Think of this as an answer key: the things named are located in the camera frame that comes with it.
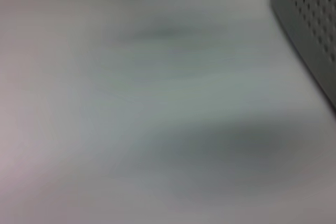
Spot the grey perforated plastic storage bin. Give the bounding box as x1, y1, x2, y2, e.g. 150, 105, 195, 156
269, 0, 336, 118

